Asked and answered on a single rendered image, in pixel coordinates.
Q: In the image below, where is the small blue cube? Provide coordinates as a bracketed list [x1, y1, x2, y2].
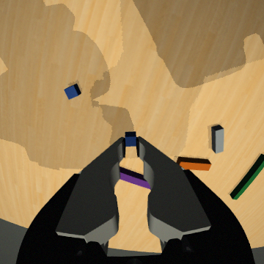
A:
[125, 131, 136, 147]
[64, 84, 81, 99]

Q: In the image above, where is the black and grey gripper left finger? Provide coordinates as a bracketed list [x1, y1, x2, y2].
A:
[16, 137, 126, 264]

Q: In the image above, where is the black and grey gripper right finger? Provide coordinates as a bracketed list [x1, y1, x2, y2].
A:
[136, 136, 255, 264]

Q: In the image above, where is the purple rod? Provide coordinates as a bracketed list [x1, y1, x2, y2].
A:
[120, 166, 150, 189]

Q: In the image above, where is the orange rod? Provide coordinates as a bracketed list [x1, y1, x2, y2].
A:
[176, 157, 211, 171]

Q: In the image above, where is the grey rod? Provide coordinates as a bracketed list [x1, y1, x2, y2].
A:
[211, 125, 224, 154]

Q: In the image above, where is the green rod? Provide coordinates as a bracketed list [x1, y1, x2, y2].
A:
[230, 153, 264, 200]

